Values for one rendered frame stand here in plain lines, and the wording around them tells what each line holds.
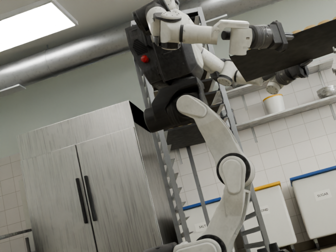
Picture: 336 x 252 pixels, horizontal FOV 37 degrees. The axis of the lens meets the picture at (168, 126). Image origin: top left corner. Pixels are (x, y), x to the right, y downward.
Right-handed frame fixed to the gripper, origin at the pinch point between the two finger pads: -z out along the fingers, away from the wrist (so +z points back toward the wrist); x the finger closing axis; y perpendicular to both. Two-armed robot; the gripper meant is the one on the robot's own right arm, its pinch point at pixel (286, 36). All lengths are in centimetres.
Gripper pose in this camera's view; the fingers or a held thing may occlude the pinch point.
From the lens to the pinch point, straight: 203.4
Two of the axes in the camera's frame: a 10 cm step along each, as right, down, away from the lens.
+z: -8.7, 1.0, -4.8
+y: -4.3, 3.4, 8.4
